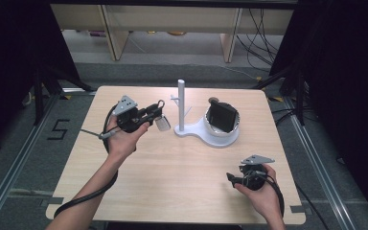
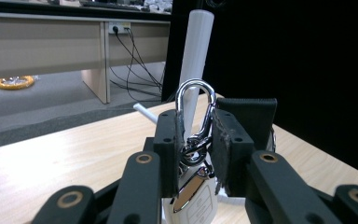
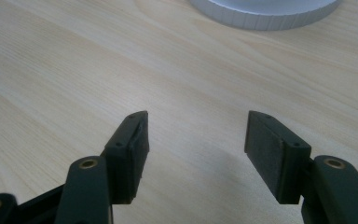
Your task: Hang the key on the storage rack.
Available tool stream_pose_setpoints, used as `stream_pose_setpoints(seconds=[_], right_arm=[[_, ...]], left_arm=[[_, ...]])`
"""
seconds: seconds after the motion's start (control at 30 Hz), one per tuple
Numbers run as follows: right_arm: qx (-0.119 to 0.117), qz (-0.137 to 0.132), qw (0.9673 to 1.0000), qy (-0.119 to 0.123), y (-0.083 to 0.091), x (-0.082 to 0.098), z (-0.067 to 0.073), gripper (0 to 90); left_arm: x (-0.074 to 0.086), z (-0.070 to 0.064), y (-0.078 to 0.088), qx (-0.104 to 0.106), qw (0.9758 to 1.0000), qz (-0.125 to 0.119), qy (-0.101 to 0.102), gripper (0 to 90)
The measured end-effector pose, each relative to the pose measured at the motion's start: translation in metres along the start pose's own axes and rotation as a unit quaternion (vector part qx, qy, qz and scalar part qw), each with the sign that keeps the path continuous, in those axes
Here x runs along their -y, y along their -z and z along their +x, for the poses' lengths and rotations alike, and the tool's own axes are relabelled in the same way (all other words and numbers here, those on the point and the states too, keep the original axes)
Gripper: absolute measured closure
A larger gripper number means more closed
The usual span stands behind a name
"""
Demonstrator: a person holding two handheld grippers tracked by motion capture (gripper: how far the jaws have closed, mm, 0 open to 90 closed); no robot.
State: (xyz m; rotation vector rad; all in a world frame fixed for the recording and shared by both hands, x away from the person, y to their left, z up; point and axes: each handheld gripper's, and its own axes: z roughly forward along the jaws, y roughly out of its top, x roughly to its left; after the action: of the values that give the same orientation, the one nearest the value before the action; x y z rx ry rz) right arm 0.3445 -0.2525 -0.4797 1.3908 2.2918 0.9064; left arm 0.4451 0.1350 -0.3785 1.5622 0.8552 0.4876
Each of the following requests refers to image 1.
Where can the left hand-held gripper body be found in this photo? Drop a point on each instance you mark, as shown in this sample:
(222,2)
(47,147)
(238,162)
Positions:
(126,118)

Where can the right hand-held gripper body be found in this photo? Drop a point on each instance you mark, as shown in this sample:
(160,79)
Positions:
(254,177)

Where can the white stand with hook pole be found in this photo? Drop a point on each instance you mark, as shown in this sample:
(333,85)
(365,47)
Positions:
(185,130)

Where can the white bowl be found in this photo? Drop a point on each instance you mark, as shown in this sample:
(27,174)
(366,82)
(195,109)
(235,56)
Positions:
(209,129)

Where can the black leather wallet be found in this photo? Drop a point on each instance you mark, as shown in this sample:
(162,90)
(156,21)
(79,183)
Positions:
(223,116)

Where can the person's right hand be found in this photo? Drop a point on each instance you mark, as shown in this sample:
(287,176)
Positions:
(266,199)

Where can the person's left hand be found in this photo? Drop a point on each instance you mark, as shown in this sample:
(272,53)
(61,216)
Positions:
(123,143)

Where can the yellow object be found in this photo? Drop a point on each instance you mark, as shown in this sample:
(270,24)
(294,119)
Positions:
(176,33)

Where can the black metal stand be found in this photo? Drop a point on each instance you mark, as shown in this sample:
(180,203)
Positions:
(39,96)
(300,96)

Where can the purple object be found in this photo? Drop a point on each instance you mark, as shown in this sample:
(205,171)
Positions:
(96,33)

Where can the beige desk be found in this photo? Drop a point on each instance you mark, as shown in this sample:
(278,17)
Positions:
(172,19)

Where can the black curtain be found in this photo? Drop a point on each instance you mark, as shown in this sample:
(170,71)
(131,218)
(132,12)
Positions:
(345,80)
(9,64)

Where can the metal floor rail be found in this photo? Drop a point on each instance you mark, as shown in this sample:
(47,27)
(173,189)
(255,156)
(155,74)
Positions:
(319,172)
(16,166)

